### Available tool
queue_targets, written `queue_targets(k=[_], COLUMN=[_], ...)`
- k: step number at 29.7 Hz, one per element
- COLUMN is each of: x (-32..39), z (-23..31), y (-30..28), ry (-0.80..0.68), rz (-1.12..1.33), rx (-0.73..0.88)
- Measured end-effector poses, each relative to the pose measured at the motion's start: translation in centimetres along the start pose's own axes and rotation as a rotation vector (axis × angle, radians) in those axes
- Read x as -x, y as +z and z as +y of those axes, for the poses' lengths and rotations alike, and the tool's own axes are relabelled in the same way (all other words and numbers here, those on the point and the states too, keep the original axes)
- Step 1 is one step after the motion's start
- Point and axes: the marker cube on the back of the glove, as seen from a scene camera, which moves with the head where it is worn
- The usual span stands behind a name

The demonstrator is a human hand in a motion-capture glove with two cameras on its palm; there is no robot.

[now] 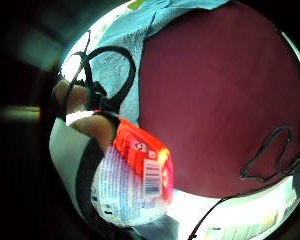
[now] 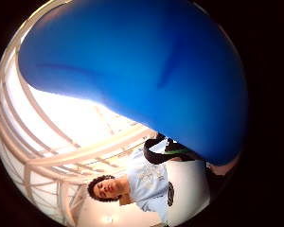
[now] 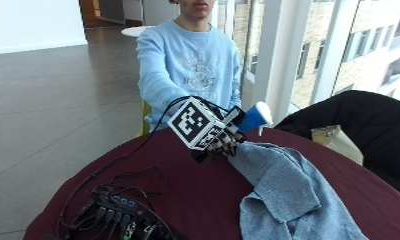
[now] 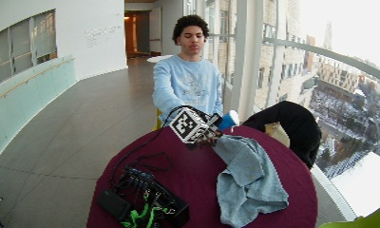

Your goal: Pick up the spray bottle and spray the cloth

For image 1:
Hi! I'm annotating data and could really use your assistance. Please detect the red and white snack packet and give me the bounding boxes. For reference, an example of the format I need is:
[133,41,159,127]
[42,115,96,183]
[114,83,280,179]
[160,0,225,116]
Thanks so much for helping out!
[90,116,175,228]

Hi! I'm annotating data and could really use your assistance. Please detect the light blue cloth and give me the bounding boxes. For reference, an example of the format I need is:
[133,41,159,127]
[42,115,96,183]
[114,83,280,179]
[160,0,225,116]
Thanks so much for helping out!
[89,0,232,127]

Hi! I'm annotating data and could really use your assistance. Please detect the maroon table mat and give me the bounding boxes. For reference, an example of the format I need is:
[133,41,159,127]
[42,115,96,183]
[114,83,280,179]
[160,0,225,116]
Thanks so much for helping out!
[138,1,300,199]

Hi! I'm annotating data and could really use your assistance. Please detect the green label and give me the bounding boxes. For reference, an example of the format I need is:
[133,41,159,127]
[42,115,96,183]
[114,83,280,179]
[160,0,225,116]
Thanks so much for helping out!
[127,0,147,10]

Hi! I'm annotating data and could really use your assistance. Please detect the printed paper sheet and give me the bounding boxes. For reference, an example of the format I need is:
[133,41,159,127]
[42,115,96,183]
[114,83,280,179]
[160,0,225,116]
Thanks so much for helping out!
[204,210,280,240]

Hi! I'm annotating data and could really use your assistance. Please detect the thin black cable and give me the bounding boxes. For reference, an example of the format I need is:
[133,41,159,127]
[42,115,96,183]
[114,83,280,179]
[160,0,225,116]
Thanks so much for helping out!
[187,181,300,240]

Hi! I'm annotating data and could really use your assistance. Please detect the looped black cable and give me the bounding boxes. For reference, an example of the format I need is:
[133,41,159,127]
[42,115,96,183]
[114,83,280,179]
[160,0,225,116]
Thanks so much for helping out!
[238,123,300,184]

